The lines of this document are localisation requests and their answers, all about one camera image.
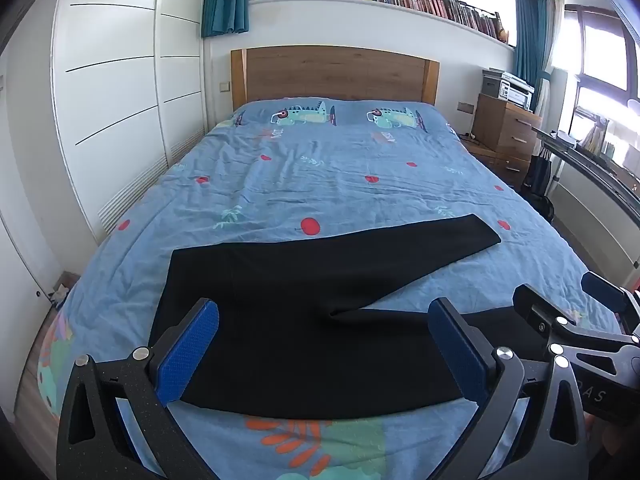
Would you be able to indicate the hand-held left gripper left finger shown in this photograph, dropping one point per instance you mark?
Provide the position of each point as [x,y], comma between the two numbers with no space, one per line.
[190,352]

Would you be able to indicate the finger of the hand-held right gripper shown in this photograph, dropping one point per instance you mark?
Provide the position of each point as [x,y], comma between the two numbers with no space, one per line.
[607,292]
[537,315]

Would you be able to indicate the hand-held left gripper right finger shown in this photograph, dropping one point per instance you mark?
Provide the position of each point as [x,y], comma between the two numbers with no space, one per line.
[457,352]

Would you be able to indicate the black pants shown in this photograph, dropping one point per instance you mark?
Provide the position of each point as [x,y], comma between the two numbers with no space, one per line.
[300,310]

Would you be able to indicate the black bag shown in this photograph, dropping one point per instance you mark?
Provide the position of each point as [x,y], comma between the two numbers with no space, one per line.
[537,185]

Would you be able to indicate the dark desk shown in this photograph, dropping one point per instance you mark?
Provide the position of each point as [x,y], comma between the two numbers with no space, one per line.
[590,160]

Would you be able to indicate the wooden dresser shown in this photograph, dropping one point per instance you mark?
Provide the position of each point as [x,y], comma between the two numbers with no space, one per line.
[505,130]

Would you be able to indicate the blue printed blanket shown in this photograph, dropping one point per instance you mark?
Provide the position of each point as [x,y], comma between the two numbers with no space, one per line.
[350,195]

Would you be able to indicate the white printer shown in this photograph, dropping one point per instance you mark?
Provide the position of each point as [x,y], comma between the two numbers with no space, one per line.
[507,87]

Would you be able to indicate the brown framed window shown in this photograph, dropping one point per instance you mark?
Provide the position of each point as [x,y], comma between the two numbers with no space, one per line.
[600,60]

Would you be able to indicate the white wardrobe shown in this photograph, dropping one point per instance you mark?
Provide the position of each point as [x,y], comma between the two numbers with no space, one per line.
[115,85]

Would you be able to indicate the wooden headboard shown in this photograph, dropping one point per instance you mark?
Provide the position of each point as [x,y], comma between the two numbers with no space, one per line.
[335,72]

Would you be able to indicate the wall outlet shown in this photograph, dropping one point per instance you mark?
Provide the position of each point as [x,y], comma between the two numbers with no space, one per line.
[465,107]

